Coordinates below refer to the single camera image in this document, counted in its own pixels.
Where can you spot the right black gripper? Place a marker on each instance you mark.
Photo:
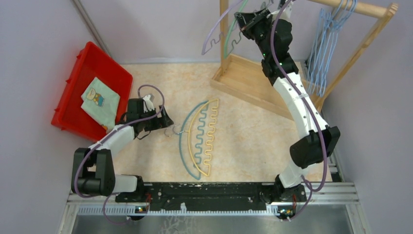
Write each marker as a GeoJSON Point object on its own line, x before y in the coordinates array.
{"type": "Point", "coordinates": [248, 21]}

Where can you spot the wooden hanger rack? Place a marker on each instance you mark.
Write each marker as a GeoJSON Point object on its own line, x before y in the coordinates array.
{"type": "Point", "coordinates": [244, 79]}

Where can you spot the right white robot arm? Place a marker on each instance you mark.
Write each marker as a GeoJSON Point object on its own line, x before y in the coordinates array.
{"type": "Point", "coordinates": [317, 139]}

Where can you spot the teal blue wavy hanger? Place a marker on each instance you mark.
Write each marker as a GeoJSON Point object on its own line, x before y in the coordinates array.
{"type": "Point", "coordinates": [184, 142]}

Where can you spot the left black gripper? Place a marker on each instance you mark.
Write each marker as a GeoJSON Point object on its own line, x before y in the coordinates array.
{"type": "Point", "coordinates": [159, 122]}

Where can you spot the red plastic bin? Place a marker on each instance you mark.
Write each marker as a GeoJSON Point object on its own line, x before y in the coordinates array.
{"type": "Point", "coordinates": [91, 62]}

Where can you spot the yellow wavy hanger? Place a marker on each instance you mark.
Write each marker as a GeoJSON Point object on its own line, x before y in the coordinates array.
{"type": "Point", "coordinates": [209, 137]}

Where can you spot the light green printed cloth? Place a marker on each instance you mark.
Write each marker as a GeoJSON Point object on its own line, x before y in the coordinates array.
{"type": "Point", "coordinates": [101, 103]}

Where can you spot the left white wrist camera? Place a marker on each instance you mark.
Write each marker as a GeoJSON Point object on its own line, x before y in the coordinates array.
{"type": "Point", "coordinates": [148, 103]}

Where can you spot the purple wavy hanger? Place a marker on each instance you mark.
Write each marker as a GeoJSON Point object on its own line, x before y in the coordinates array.
{"type": "Point", "coordinates": [210, 40]}

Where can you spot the green wavy hanger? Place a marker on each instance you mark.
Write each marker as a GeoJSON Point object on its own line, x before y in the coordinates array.
{"type": "Point", "coordinates": [233, 35]}

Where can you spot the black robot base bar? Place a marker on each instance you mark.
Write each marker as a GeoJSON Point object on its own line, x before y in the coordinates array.
{"type": "Point", "coordinates": [212, 197]}

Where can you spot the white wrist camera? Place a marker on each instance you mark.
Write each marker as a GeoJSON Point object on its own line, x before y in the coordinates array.
{"type": "Point", "coordinates": [148, 103]}
{"type": "Point", "coordinates": [284, 10]}

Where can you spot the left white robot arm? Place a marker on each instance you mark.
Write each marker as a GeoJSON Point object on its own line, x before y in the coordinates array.
{"type": "Point", "coordinates": [93, 170]}

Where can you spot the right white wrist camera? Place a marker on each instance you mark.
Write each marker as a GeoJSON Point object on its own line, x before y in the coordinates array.
{"type": "Point", "coordinates": [284, 10]}

